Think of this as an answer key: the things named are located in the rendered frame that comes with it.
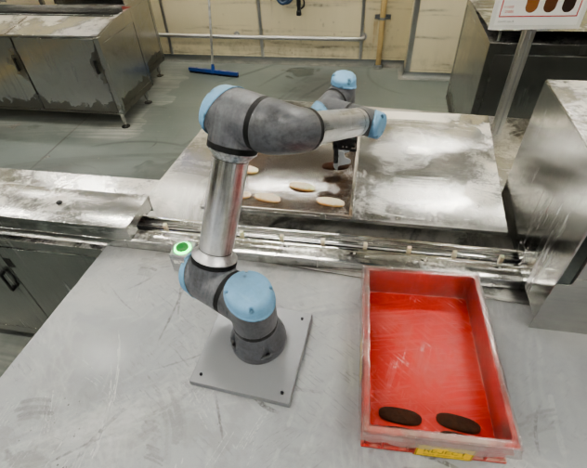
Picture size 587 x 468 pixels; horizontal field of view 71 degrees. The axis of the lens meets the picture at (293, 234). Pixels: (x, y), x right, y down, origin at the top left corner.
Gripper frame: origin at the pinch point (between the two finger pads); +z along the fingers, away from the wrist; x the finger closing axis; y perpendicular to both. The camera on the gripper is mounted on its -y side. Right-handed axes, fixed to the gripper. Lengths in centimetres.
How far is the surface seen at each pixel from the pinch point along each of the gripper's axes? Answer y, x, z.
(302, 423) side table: -7, -88, 0
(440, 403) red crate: 26, -82, 1
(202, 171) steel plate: -56, 13, 17
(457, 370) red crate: 32, -73, 3
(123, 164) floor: -169, 121, 118
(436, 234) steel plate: 35.3, -22.2, 12.4
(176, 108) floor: -154, 217, 135
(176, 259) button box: -49, -42, 2
